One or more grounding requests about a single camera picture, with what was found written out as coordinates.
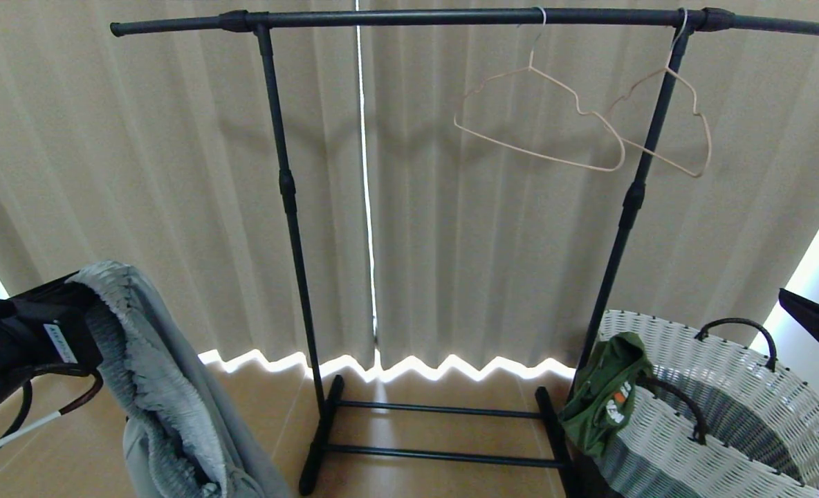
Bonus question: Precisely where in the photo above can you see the pale grey shorts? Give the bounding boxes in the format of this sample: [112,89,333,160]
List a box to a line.
[67,261,293,498]

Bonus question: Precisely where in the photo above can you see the white laundry basket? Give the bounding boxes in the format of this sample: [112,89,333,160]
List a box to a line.
[576,310,819,498]

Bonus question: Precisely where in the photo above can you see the pink clothes hanger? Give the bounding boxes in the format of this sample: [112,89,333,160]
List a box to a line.
[453,8,626,173]
[607,8,713,179]

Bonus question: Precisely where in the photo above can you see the black clothes rack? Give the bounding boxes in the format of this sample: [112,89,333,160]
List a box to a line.
[110,7,819,496]

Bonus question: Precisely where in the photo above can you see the green printed garment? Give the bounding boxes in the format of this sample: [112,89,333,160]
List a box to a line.
[560,332,654,457]

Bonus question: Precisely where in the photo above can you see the beige curtain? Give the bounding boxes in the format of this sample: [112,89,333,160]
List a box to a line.
[0,0,819,381]

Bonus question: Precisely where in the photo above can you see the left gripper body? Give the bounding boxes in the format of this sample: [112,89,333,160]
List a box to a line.
[0,275,104,398]

